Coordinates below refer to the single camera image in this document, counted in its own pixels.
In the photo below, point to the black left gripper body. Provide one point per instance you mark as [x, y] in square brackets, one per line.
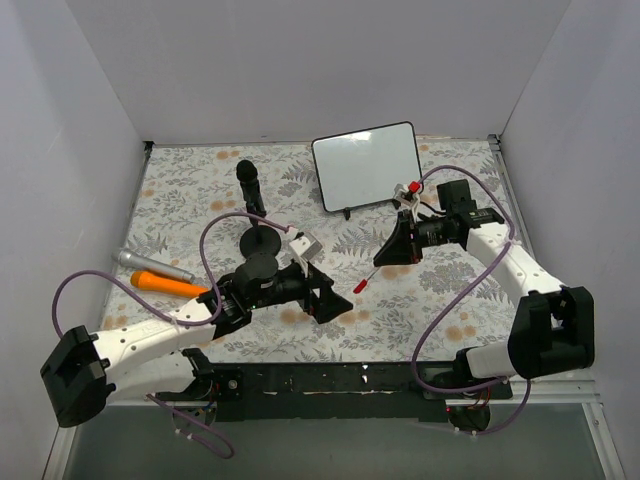
[310, 288]

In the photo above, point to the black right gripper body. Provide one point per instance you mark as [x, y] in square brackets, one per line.
[413, 241]

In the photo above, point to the white marker pen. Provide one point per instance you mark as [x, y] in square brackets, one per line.
[371, 275]

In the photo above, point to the red marker cap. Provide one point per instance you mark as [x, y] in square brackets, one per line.
[360, 287]

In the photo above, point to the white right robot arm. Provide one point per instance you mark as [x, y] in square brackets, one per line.
[553, 329]

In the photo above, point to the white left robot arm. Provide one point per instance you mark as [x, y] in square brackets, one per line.
[84, 369]

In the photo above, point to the black whiteboard easel stand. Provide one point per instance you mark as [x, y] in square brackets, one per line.
[346, 212]

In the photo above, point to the black framed whiteboard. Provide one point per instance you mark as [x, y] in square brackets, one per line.
[361, 168]

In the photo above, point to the black round microphone stand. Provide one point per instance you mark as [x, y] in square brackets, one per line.
[259, 238]

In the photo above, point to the floral patterned table mat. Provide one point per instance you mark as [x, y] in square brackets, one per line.
[187, 214]

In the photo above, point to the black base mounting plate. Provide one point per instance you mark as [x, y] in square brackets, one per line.
[319, 391]

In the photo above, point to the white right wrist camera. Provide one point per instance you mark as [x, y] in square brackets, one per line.
[407, 195]

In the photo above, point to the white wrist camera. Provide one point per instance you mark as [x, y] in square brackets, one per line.
[303, 246]
[407, 195]

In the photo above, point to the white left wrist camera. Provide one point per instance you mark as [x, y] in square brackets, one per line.
[303, 246]

